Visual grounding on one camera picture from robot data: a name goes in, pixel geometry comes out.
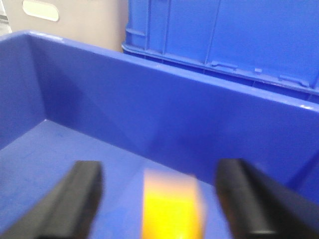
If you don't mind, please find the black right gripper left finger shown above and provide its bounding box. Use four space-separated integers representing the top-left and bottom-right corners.
0 160 103 239

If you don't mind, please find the blue target bin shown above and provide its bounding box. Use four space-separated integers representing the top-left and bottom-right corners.
0 31 319 239

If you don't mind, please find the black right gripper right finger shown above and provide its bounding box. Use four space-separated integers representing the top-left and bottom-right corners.
215 159 319 239

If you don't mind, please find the grey container with handle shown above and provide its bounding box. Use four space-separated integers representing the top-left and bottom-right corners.
3 0 128 51

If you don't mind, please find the blue crate behind bin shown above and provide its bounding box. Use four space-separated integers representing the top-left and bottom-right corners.
122 0 319 95

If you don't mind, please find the yellow toy brick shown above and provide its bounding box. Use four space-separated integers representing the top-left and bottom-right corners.
141 169 207 239

